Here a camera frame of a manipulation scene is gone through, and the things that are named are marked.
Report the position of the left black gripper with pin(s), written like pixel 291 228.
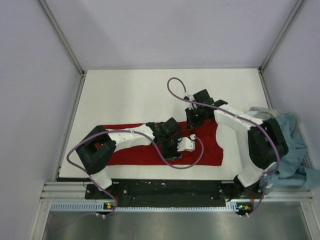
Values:
pixel 167 154

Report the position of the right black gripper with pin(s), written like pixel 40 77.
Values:
pixel 190 124

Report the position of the red t shirt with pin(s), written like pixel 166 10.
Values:
pixel 148 155

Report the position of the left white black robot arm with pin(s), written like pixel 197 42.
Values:
pixel 96 153

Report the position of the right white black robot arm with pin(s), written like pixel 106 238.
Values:
pixel 261 143

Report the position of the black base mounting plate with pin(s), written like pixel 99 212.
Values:
pixel 179 193

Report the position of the light blue t shirt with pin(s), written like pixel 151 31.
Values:
pixel 291 172

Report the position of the white laundry basket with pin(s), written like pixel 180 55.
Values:
pixel 308 160

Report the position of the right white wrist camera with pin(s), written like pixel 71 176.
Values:
pixel 188 97

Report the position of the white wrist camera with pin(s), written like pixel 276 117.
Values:
pixel 188 97
pixel 186 143

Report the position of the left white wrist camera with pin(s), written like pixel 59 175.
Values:
pixel 186 143

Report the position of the light blue cable duct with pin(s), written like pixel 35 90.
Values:
pixel 77 206

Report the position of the right aluminium frame post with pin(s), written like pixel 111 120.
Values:
pixel 298 5

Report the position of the aluminium frame post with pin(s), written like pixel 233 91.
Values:
pixel 298 5
pixel 60 36

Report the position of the left aluminium frame post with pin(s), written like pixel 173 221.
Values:
pixel 60 36

